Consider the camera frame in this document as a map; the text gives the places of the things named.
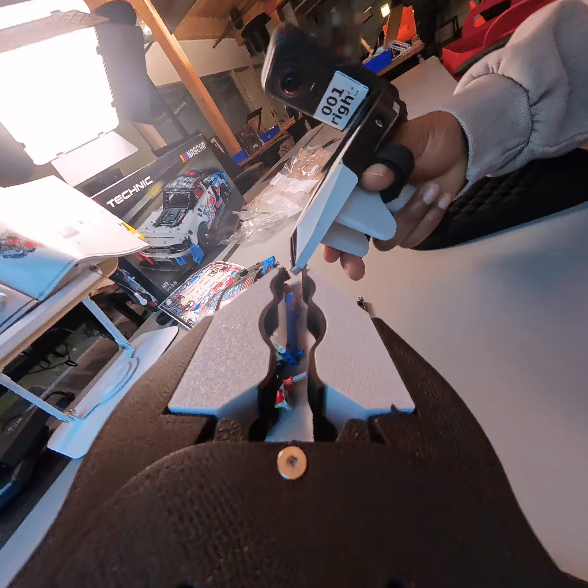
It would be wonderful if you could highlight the shiny sticker sheet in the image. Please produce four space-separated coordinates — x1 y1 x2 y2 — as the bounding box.
157 261 258 329

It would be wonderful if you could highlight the person's right forearm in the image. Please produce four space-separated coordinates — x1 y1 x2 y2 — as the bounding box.
452 0 588 182

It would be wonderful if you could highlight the red chair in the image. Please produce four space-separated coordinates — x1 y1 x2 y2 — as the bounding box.
441 0 552 74

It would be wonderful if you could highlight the heap of clear plastic bags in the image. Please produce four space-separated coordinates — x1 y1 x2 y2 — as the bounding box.
220 145 336 246

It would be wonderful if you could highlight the lego set cardboard box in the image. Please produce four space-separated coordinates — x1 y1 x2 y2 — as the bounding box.
73 133 246 313

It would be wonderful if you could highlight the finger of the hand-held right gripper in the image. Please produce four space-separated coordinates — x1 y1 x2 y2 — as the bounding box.
289 163 359 276

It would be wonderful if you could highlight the bright studio light panel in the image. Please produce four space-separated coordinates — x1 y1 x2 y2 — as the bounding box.
0 0 141 187

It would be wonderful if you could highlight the partly built lego car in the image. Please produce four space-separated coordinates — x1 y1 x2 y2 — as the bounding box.
220 256 307 410

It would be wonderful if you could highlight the open instruction booklet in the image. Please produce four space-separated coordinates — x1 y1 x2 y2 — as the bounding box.
0 175 150 301

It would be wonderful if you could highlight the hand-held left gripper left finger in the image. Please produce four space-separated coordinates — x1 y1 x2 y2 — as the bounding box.
167 268 291 439

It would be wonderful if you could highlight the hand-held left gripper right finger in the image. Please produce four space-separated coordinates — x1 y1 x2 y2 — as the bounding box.
301 270 416 441

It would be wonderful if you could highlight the blue plastic bin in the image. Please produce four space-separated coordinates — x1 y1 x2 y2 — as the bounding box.
363 50 393 74

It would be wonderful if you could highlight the black padded chair armrest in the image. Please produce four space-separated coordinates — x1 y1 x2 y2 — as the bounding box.
413 147 588 251

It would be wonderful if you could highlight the person's right hand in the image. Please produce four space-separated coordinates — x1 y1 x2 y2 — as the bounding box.
322 111 470 282

